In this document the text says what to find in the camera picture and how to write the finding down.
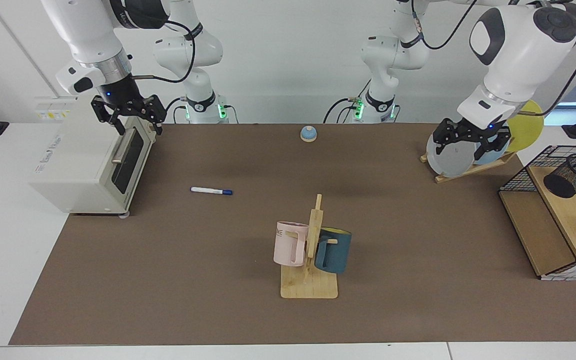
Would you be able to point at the wooden cup stand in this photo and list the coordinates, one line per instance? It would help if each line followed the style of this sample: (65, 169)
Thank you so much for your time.
(308, 287)

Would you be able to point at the light blue plate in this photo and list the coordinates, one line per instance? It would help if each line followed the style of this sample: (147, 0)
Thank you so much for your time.
(492, 157)

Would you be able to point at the small blue round bell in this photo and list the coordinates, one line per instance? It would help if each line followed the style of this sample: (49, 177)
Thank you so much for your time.
(308, 134)

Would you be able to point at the grey plate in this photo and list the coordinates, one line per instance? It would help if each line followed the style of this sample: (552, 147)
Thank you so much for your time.
(448, 162)

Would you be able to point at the teal cup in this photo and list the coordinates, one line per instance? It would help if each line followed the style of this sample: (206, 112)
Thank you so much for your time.
(338, 252)

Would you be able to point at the wooden plate rack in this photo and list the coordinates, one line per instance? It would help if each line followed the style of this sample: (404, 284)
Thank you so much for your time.
(463, 172)

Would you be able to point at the pink cup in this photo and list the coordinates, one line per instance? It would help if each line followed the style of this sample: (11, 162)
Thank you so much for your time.
(288, 245)

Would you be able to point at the brown table cloth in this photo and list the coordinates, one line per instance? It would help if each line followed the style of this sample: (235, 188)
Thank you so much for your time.
(193, 275)

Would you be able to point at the white power socket box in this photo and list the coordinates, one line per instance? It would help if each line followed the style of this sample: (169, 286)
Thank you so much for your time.
(55, 110)

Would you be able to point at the white marker with blue cap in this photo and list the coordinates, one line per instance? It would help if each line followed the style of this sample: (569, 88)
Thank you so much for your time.
(208, 190)

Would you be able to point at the pale toaster oven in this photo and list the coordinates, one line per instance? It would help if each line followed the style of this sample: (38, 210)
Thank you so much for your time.
(78, 165)

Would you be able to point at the yellow plate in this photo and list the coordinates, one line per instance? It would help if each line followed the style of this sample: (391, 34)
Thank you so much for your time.
(528, 130)

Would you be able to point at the black mesh pen holder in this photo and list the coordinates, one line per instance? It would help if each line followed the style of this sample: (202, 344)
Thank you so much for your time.
(568, 180)

